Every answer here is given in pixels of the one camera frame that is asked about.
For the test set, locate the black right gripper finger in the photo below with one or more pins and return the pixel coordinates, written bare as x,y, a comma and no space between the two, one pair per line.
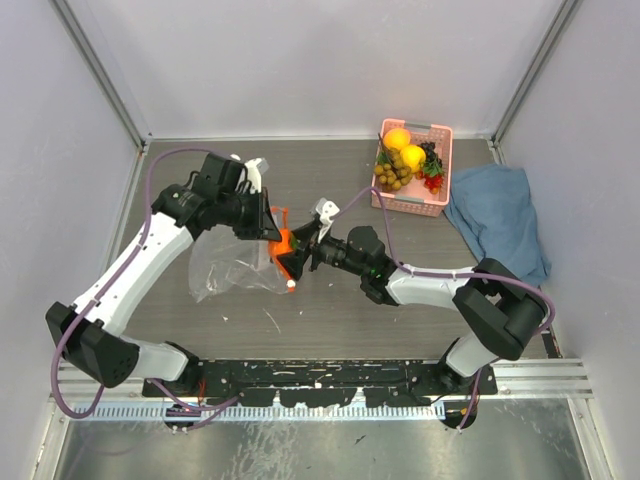
302,236
293,263

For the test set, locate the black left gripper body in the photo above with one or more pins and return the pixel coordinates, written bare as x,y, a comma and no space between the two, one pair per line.
241,212

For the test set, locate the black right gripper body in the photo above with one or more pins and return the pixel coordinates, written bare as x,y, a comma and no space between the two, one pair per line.
333,251

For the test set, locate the orange tangerine with leaf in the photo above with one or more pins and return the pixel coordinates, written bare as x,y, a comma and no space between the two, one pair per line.
285,245

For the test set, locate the clear zip bag orange zipper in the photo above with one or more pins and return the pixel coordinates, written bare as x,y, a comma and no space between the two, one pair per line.
220,261

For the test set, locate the yellow lemon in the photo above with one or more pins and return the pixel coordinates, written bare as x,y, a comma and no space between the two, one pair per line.
413,157

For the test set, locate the orange fruit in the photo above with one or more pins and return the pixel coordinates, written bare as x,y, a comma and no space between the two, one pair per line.
396,138

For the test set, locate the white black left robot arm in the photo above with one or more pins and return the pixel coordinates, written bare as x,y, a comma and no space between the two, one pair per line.
89,332

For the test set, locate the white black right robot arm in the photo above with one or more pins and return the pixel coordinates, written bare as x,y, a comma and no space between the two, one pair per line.
502,313

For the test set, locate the pink plastic basket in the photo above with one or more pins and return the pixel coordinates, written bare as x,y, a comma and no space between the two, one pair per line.
415,198

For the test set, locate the brown longan bunch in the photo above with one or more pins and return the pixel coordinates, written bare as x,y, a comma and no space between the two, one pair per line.
391,174

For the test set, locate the red cherry bunch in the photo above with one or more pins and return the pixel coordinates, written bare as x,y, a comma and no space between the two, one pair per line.
432,175

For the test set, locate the dark grape bunch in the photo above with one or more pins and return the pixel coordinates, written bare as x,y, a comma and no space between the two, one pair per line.
431,156

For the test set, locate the blue cloth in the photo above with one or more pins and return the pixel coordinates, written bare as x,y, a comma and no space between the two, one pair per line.
491,207

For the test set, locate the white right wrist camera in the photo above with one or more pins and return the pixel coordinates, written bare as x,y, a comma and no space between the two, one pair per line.
326,210

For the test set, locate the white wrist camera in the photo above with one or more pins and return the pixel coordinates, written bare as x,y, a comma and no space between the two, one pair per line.
255,169
326,210

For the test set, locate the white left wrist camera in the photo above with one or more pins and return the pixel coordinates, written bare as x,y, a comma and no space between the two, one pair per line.
255,169

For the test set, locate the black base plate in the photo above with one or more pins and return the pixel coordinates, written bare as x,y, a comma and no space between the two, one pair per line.
261,383

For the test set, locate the aluminium front rail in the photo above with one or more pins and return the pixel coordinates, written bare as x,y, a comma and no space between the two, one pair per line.
538,378

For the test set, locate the white slotted cable duct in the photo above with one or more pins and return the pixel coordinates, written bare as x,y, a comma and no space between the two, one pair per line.
164,411

